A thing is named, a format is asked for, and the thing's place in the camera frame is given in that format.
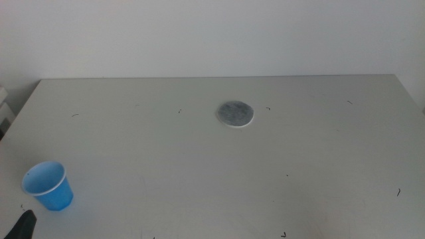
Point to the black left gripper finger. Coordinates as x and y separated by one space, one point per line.
24 227

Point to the blue plastic cup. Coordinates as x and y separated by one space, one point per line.
54 197

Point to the grey round cup mat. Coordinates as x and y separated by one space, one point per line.
235 113

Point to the white box beside table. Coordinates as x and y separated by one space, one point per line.
5 113

